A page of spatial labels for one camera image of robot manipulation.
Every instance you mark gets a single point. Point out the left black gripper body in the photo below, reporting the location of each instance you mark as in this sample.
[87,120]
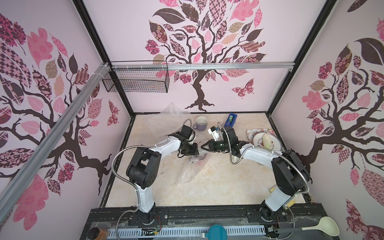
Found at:
[190,149]

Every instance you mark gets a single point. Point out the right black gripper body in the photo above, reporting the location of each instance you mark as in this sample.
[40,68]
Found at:
[214,145]

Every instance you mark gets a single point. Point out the clear bubble wrap sheet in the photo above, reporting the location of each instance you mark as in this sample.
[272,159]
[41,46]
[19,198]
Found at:
[195,163]

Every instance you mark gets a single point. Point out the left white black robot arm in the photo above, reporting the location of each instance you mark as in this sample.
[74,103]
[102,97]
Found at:
[144,166]

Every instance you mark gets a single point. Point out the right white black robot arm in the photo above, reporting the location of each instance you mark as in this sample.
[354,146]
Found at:
[290,174]

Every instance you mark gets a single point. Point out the right flexible metal conduit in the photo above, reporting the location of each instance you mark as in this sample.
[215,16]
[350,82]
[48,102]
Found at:
[290,174]

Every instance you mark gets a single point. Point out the lavender mug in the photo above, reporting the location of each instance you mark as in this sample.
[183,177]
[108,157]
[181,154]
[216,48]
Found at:
[201,124]

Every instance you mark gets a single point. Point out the blue tape dispenser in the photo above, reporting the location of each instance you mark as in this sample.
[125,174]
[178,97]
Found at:
[231,120]

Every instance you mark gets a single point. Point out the floral square placemat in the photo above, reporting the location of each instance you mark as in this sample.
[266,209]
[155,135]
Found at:
[251,133]

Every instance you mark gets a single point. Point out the white artificial rose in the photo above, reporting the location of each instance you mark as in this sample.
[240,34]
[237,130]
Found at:
[267,141]

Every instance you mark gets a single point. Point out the round white plate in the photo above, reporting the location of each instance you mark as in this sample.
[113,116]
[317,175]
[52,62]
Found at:
[258,141]

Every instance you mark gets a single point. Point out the yellow green sponge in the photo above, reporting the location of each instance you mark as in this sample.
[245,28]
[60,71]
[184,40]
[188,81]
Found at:
[277,198]

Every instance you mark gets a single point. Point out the teal round lid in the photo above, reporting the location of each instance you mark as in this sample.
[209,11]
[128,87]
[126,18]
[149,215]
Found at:
[216,232]

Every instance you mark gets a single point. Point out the brown jar black lid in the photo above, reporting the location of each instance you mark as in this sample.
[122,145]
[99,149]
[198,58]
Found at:
[97,234]

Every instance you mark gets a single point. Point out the cream plastic ladle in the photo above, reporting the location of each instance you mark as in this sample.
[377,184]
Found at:
[326,225]

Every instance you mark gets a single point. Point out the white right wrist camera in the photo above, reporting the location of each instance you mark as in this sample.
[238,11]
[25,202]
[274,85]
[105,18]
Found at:
[213,131]

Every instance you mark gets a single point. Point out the black wire basket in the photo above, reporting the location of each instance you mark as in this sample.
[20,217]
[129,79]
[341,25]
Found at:
[138,77]

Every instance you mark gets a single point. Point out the white slotted cable duct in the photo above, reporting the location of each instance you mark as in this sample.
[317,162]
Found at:
[186,232]

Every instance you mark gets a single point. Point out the rear aluminium frame bar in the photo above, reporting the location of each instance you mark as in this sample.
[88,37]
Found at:
[188,67]

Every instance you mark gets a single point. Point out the aluminium frame bar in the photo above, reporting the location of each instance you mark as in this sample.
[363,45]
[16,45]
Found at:
[25,175]
[188,67]

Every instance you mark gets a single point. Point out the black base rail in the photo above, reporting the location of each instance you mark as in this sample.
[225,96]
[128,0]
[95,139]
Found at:
[299,215]

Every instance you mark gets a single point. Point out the left aluminium frame bar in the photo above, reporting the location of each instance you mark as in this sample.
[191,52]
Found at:
[25,175]

